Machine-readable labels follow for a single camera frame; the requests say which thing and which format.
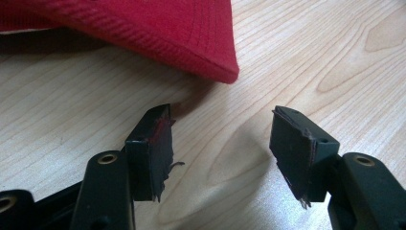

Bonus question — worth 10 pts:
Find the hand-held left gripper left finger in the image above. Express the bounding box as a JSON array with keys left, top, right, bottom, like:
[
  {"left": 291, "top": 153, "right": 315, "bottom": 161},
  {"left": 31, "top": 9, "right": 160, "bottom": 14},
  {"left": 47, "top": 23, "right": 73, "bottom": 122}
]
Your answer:
[{"left": 124, "top": 103, "right": 186, "bottom": 203}]

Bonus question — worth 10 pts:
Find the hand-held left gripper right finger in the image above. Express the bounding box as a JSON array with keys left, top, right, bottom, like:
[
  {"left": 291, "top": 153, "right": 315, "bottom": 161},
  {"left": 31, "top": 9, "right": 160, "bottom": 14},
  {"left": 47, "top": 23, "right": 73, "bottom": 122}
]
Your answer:
[{"left": 268, "top": 105, "right": 341, "bottom": 210}]

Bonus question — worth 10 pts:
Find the red cap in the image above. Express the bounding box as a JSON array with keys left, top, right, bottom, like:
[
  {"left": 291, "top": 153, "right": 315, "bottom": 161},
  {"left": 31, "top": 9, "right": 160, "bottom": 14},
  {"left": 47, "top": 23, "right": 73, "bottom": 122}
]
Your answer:
[{"left": 0, "top": 0, "right": 240, "bottom": 85}]

